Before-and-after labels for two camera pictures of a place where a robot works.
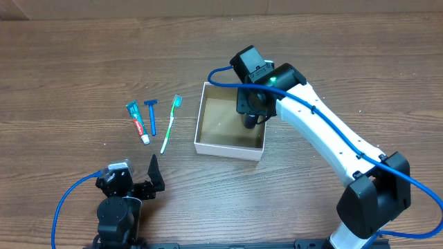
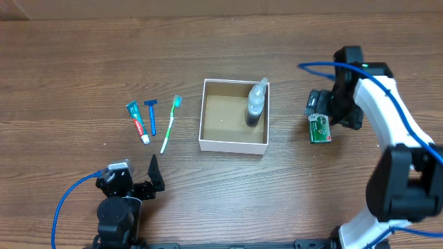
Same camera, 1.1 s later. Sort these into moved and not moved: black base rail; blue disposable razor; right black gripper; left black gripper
Moved: right black gripper
Not moved: black base rail; left black gripper; blue disposable razor
